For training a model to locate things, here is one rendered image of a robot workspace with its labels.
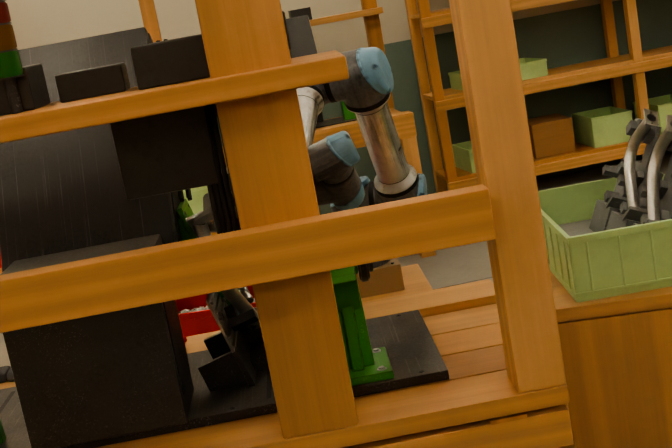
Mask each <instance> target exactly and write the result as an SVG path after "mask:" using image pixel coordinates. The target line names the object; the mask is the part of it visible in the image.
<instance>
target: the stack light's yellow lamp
mask: <svg viewBox="0 0 672 448"><path fill-rule="evenodd" d="M16 47H17V43H16V38H15V34H14V30H13V25H11V24H6V25H0V53H4V52H9V51H15V50H18V48H16Z"/></svg>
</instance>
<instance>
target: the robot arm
mask: <svg viewBox="0 0 672 448"><path fill-rule="evenodd" d="M341 54H343V55H344V56H345V57H346V61H347V67H348V72H349V79H346V80H341V81H335V82H330V83H325V84H319V85H314V86H308V87H303V88H298V89H297V94H298V100H299V105H300V110H301V116H302V121H303V127H304V132H305V137H306V143H307V148H308V153H309V159H310V164H311V169H312V175H313V180H314V186H315V191H316V196H317V202H318V206H319V205H326V204H330V207H331V209H332V213H333V212H338V211H343V210H349V209H354V208H359V207H365V206H370V205H375V204H381V203H386V202H391V201H397V200H402V199H407V198H412V197H418V196H423V195H427V184H426V177H425V175H424V174H420V173H418V174H417V172H416V170H415V168H414V167H413V166H411V165H409V164H407V161H406V158H405V155H404V151H403V148H402V145H401V142H400V139H399V136H398V133H397V130H396V127H395V124H394V121H393V118H392V115H391V112H390V109H389V106H388V103H387V101H388V99H389V97H390V92H392V90H393V88H394V80H393V74H392V72H391V67H390V64H389V62H388V59H387V57H386V55H385V54H384V52H383V51H382V50H381V49H379V48H377V47H368V48H363V47H362V48H359V49H356V50H351V51H346V52H341ZM340 101H344V103H345V106H346V108H347V109H348V110H349V111H351V112H353V113H355V116H356V119H357V121H358V124H359V127H360V130H361V133H362V135H363V138H364V141H365V144H366V146H367V149H368V152H369V155H370V158H371V160H372V163H373V166H374V169H375V172H376V174H377V175H376V176H375V179H374V181H372V182H370V179H369V177H367V176H361V177H359V176H358V174H357V172H356V170H355V168H354V165H355V164H356V163H358V162H359V161H360V156H359V154H358V152H357V150H356V147H355V145H354V143H353V141H352V139H351V137H350V135H349V134H348V132H346V131H340V132H338V133H335V134H333V135H331V136H327V137H326V138H324V139H322V140H320V141H318V142H316V143H314V144H313V141H314V135H315V129H316V123H317V117H318V115H319V114H320V113H321V111H322V110H323V107H324V105H326V104H328V103H334V102H340ZM211 220H213V224H211V225H208V226H209V229H210V232H211V233H212V232H217V231H216V226H215V222H214V217H213V213H212V208H211V203H210V198H209V193H206V194H205V195H204V196H203V212H202V213H201V214H199V215H198V216H197V217H196V218H195V219H194V221H193V224H194V225H205V224H206V223H207V222H209V221H211Z"/></svg>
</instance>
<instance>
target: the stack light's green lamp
mask: <svg viewBox="0 0 672 448"><path fill-rule="evenodd" d="M22 73H24V72H23V68H22V64H21V60H20V55H19V51H17V50H15V51H9V52H4V53H0V81H1V80H7V79H12V78H17V77H22V76H24V74H22Z"/></svg>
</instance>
